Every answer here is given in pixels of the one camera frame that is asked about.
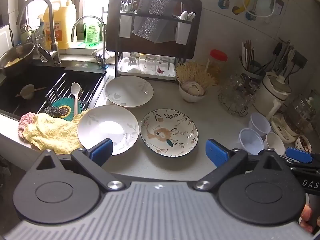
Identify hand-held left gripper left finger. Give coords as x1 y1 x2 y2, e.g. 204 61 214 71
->
35 138 127 192

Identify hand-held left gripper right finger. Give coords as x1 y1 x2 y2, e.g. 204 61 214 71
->
194 139 290 190

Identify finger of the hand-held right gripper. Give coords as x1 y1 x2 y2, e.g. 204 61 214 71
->
287 162 320 175
285 147 320 164

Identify white leaf print plate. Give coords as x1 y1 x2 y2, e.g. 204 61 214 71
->
106 98 140 109
77 105 140 156
104 76 154 107

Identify white ceramic bowl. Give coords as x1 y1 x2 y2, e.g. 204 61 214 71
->
264 132 285 156

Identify translucent plastic bowl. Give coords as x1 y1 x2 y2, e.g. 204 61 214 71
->
248 112 272 138
239 128 264 155

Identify floral dark rimmed plate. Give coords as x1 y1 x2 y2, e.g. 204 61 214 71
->
139 109 199 157

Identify person's right hand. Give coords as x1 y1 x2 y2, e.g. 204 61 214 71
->
299 203 320 233

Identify small patterned bowl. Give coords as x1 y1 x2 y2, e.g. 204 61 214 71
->
295 134 312 153

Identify cream kettle base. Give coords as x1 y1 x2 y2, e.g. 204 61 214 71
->
270 114 300 144

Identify glass kettle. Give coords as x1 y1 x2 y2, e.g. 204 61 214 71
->
284 94 317 134

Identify yellow dish cloth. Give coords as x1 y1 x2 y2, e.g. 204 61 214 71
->
22 109 90 155

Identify teal flower shaped pad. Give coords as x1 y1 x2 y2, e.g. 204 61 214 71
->
51 97 84 119

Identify white garlic bowl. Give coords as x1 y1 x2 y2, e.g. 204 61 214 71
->
178 81 208 103

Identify white spoon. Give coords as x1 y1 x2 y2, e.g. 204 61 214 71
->
71 82 81 115

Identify steel wool scourer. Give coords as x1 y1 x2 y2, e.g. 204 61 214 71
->
42 106 63 117

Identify white electric kettle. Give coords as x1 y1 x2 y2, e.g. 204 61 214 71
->
252 71 293 120

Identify garlic bulbs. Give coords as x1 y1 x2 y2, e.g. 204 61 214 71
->
181 80 205 97

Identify roll-up drying rack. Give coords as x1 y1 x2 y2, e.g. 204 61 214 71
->
37 72 104 110

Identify pink dish cloth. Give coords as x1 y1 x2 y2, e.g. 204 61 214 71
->
18 112 38 143

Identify bundle of dried noodles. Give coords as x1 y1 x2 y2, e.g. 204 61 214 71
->
175 61 217 89

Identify white drip tray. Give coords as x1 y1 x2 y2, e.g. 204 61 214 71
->
117 57 177 78

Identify wooden ladle in sink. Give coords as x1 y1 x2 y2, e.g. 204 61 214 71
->
15 87 48 97

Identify grey chopstick holder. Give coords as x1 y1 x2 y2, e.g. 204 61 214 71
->
239 57 267 80

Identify red lidded jar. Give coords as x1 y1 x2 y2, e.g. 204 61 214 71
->
206 49 228 83

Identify upturned drinking glass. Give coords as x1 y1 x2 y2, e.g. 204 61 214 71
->
129 52 141 68
144 54 157 72
158 56 171 73

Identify black kitchen sink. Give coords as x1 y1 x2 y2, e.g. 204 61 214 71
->
0 60 107 120

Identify hanging kitchen utensils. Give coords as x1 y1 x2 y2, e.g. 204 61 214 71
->
271 39 308 74

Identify bundle of chopsticks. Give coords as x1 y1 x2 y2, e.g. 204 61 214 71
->
240 39 255 70

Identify small chrome faucet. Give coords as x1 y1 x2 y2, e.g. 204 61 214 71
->
71 16 109 69

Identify clear glass tumbler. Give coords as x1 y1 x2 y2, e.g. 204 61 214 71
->
35 34 49 63

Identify green soap bottle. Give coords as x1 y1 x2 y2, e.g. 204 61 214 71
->
84 17 102 44

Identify black metal kitchen rack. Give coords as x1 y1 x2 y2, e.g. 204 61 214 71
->
115 0 195 80

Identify brown cutting board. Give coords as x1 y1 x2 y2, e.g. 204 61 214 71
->
106 0 203 58

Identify plain steel cleaver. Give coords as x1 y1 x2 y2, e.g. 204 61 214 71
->
154 17 180 44

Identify stainless steel bowl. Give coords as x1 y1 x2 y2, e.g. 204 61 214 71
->
0 42 35 77

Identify yellow detergent bottle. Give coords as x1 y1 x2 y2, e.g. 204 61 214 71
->
43 0 77 50

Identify white spoons in holder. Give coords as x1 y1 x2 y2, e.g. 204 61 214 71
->
179 10 195 22

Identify blue spray bottle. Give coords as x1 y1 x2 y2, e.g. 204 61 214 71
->
36 15 47 38

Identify tall grey faucet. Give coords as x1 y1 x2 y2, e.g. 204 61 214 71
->
16 0 62 64

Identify hammered steel cleaver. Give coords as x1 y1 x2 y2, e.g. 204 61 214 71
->
132 0 175 40

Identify white appliance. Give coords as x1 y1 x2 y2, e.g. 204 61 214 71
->
0 25 14 53

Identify wire rack of glass cups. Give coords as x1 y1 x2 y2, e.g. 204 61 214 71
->
218 74 260 117

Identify wall socket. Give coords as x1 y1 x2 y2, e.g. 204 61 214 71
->
274 0 287 15

